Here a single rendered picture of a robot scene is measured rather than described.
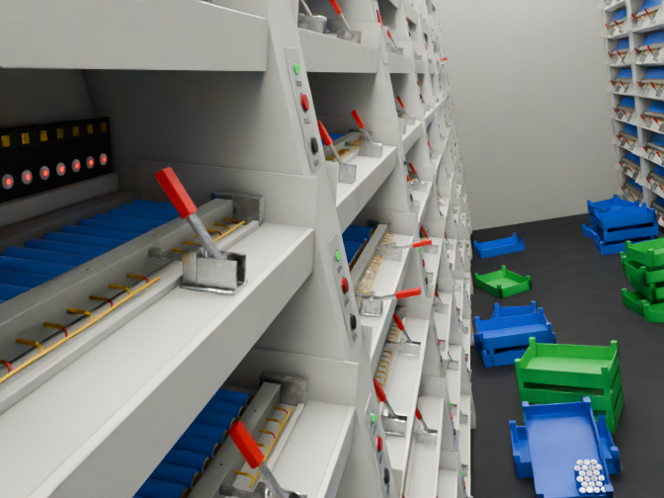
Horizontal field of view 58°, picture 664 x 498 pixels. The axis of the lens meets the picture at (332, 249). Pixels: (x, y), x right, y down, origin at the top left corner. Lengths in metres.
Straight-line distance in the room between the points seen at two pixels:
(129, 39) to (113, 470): 0.22
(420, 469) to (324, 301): 0.66
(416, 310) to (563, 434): 0.86
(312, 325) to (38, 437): 0.38
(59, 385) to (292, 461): 0.29
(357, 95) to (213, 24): 0.83
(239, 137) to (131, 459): 0.36
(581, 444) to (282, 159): 1.62
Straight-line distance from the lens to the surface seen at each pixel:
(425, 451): 1.25
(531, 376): 2.21
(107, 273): 0.39
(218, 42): 0.47
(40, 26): 0.30
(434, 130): 2.66
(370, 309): 0.86
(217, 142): 0.60
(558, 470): 1.99
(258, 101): 0.58
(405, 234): 1.29
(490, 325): 2.84
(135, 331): 0.36
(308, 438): 0.59
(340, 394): 0.64
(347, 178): 0.81
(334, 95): 1.27
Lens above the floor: 1.22
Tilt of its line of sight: 13 degrees down
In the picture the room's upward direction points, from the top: 12 degrees counter-clockwise
